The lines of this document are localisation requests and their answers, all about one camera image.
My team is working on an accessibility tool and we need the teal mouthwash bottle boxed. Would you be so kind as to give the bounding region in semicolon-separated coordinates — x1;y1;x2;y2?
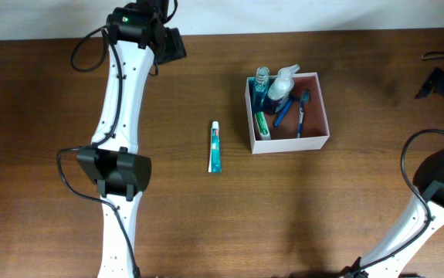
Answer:
252;66;269;114

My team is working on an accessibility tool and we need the purple spray bottle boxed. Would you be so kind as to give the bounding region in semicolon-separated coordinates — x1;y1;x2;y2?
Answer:
264;64;300;115

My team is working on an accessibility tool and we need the green white soap box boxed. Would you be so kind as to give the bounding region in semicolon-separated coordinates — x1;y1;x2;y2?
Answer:
253;112;271;141

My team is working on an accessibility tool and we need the blue disposable razor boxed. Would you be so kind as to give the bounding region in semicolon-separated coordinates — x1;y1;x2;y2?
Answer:
273;97;297;127

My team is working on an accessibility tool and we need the blue white toothbrush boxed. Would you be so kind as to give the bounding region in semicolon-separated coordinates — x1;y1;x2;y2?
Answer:
297;89;310;138

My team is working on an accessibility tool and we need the pink cardboard box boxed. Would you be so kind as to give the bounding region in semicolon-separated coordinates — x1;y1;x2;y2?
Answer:
245;73;330;154

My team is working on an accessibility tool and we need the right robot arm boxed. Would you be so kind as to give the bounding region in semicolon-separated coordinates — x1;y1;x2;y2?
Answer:
340;51;444;278

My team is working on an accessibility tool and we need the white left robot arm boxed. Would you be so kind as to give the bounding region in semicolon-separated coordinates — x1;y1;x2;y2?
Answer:
74;0;186;277

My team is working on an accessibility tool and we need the teal white toothpaste tube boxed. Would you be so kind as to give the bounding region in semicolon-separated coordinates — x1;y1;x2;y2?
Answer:
208;121;222;173

